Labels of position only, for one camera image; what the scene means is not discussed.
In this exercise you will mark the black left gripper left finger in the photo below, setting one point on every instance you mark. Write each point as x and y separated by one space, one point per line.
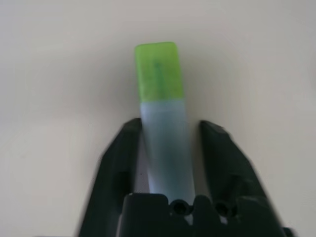
116 168

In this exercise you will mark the green capped highlighter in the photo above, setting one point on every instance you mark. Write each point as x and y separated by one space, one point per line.
163 111

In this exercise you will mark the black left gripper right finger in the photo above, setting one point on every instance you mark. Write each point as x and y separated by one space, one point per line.
229 168

